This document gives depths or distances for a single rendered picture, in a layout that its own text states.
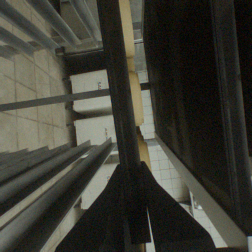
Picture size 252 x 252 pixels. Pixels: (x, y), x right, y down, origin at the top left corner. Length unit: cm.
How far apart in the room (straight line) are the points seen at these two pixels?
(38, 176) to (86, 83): 225
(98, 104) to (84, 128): 37
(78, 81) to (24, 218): 248
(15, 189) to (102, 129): 208
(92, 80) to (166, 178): 183
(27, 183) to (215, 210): 31
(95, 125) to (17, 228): 224
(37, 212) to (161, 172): 282
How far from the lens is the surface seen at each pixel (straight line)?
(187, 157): 25
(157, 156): 299
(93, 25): 70
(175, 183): 306
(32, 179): 40
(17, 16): 66
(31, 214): 23
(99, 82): 255
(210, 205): 19
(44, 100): 83
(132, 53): 17
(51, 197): 27
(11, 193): 36
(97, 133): 241
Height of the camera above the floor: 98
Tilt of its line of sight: 4 degrees down
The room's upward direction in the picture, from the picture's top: 82 degrees clockwise
